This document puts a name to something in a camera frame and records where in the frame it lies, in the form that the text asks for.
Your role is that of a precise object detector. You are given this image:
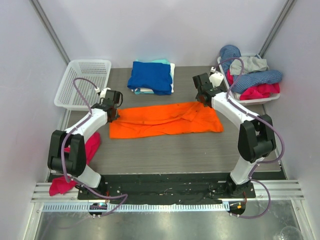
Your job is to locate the orange t-shirt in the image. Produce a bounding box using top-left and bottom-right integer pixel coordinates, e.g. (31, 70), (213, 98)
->
(109, 101), (224, 139)

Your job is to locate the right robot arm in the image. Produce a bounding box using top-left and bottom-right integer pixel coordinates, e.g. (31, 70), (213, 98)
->
(192, 73), (276, 198)

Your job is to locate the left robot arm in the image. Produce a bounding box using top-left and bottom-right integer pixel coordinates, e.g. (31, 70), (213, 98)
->
(47, 88), (123, 200)

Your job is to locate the folded teal t-shirt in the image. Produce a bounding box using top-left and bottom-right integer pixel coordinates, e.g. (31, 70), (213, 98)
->
(131, 59), (170, 95)

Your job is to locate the white plastic bin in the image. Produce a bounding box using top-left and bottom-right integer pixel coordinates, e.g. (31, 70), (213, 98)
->
(219, 65), (280, 106)

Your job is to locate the white perforated plastic basket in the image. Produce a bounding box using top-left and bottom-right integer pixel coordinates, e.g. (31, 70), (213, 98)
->
(54, 59), (112, 111)

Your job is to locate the folded white t-shirt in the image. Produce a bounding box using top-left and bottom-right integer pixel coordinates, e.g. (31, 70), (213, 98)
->
(131, 62), (176, 94)

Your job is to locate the blue checkered shirt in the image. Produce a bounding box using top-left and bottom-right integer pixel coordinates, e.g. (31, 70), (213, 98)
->
(220, 45), (283, 94)

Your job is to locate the folded blue t-shirt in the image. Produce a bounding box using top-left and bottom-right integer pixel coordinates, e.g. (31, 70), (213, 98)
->
(127, 61), (173, 96)

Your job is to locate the grey t-shirt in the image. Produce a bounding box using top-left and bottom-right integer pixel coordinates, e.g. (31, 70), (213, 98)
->
(229, 56), (270, 76)

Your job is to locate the pink t-shirt in bin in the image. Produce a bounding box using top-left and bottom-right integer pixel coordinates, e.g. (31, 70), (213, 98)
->
(238, 81), (281, 101)

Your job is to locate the pink cloth on table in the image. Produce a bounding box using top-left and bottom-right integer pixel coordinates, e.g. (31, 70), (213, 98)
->
(48, 132), (101, 197)

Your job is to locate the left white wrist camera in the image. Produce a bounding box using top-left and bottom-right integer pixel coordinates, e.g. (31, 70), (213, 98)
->
(95, 87), (111, 98)

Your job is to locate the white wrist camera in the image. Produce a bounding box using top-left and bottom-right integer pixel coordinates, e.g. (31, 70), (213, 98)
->
(95, 87), (111, 98)
(209, 66), (224, 87)

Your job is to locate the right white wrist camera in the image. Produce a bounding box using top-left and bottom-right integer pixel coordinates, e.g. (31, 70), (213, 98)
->
(209, 66), (224, 87)

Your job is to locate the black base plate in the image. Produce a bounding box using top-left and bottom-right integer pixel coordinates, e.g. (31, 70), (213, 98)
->
(77, 172), (256, 206)

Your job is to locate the left corner metal post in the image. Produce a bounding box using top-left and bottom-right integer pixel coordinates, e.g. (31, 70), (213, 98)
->
(29, 0), (70, 64)

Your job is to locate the corner metal post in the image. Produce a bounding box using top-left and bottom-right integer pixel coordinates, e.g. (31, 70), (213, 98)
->
(29, 0), (70, 64)
(258, 0), (297, 57)

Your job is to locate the right corner metal post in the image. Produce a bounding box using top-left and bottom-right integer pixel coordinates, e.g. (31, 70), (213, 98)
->
(258, 0), (297, 57)

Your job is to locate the white slotted cable duct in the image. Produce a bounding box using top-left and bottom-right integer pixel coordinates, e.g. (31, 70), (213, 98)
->
(42, 202), (230, 213)

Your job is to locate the aluminium rail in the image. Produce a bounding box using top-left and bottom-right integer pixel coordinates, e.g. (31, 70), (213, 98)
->
(31, 180), (305, 203)

